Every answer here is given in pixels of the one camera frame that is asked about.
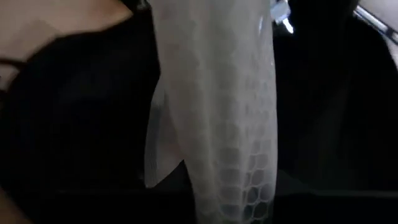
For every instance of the black aluminium table frame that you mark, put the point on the black aluminium table frame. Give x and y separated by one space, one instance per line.
373 20

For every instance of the white mesh pouch yellow trim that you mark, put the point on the white mesh pouch yellow trim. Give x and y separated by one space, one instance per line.
217 93

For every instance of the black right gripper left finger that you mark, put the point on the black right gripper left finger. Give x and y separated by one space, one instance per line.
174 193

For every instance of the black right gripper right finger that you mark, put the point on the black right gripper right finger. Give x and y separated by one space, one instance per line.
292 199

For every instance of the black backpack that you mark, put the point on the black backpack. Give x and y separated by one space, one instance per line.
77 109

